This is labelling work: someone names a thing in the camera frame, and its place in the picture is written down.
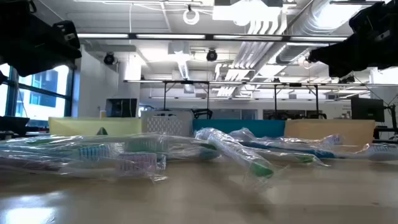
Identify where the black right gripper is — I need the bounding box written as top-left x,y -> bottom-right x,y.
307,0 -> 398,78

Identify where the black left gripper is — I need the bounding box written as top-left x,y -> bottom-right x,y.
0,0 -> 82,77

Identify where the black monitor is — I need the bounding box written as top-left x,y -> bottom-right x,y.
104,98 -> 139,118
350,96 -> 386,123

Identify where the yellow plastic tray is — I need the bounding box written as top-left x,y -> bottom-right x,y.
48,116 -> 143,137

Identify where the black monitor stand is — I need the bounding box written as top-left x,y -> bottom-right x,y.
374,104 -> 398,140

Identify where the orange plastic tray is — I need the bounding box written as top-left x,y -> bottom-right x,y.
284,119 -> 376,152

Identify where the blue plastic tray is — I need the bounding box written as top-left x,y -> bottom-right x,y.
192,119 -> 286,139

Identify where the long ceiling light bar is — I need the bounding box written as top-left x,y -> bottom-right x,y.
76,32 -> 348,42

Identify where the white perforated plastic basket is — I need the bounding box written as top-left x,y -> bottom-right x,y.
141,110 -> 194,138

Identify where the large window dark frame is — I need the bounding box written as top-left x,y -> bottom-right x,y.
0,63 -> 75,121

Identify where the black aluminium table frame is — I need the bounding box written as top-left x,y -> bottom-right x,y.
374,136 -> 398,144
0,115 -> 31,141

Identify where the black station frame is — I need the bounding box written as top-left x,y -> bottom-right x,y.
273,82 -> 320,120
162,80 -> 210,119

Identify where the white coiled cable loop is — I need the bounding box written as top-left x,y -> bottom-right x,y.
182,8 -> 201,26

